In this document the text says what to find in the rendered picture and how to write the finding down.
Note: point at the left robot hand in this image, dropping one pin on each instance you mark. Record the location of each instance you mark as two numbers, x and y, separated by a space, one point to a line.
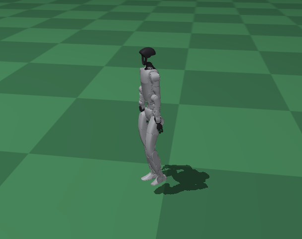
159 126

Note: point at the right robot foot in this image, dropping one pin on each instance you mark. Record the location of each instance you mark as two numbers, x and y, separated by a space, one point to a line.
149 176

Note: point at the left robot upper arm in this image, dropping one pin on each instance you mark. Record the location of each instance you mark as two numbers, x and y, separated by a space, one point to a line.
155 80

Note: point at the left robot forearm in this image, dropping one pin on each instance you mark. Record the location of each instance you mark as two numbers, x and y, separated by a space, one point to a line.
156 108

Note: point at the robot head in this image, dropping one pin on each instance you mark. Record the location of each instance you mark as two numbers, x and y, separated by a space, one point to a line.
147 52

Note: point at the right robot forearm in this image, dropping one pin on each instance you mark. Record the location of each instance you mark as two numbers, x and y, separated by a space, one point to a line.
141 101

